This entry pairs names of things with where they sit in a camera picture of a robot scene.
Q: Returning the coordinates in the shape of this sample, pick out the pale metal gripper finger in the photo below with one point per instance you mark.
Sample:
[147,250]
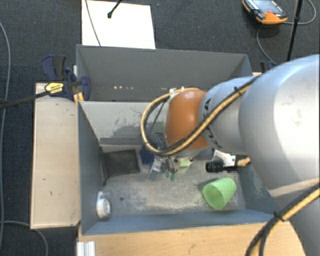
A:
[155,170]

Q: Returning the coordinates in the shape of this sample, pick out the blue block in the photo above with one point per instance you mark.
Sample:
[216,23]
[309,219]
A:
[146,156]

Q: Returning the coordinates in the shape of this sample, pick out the pale green block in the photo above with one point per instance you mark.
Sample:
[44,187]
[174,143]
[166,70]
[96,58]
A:
[185,163]

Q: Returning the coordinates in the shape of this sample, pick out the grey metal bin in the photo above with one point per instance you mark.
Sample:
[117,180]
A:
[155,195]

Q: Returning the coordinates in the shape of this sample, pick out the dark green flat block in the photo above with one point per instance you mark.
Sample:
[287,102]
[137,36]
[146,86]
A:
[121,162]

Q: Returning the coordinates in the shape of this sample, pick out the green plastic cup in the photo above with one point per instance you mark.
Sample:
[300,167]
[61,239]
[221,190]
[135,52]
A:
[220,193]

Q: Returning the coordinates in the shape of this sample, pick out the pale wood board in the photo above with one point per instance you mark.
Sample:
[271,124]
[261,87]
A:
[55,160]

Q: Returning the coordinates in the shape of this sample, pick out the black cylinder on white bracket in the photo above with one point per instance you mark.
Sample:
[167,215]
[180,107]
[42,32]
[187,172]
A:
[215,166]

